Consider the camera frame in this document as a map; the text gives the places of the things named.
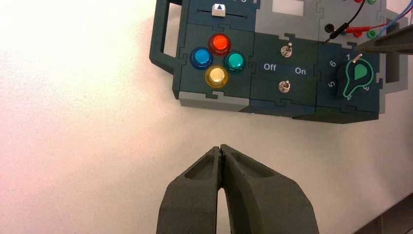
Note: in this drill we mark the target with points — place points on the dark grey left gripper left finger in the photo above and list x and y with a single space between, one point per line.
190 200

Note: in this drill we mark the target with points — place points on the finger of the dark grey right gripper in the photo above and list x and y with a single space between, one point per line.
392 43

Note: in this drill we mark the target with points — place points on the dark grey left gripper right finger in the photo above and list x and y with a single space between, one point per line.
264 203

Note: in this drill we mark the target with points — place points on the green banana socket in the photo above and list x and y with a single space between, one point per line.
372 1
372 33

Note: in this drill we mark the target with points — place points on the black rotary knob green pointer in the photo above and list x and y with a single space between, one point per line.
356 76

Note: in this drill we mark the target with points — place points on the black banana socket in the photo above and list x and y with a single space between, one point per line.
329 28

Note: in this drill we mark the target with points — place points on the dark green grey control board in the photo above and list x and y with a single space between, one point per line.
277 19

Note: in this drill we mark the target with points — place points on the yellow round push button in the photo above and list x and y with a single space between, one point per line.
216 76

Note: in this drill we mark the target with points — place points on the blue round push button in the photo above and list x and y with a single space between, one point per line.
201 58

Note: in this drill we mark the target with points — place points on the green round push button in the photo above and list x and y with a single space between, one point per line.
235 62

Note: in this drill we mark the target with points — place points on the red round push button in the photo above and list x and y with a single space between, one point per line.
219 43

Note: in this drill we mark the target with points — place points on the white slider knob blue triangle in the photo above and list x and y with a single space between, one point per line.
218 10

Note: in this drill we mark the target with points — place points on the metal toggle switch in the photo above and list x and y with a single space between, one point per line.
286 50
284 86

